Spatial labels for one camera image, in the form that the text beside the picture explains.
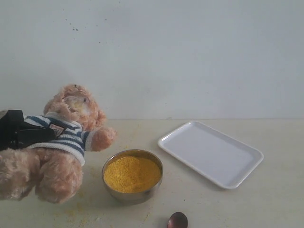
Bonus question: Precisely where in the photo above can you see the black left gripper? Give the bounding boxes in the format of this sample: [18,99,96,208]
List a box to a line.
[0,110,55,151]

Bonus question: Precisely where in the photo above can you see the beige teddy bear striped sweater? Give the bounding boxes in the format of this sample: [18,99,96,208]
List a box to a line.
[0,84,116,203]

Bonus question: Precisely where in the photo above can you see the yellow millet grains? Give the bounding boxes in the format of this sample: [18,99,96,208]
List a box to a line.
[104,156,162,193]

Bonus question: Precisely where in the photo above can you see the dark brown wooden spoon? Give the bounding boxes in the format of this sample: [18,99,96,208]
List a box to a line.
[167,212,188,228]

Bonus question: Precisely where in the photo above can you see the steel bowl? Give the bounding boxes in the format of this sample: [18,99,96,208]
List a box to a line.
[101,149,163,205]

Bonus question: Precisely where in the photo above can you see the white rectangular plastic tray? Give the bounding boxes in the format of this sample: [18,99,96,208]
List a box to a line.
[158,121,264,190]

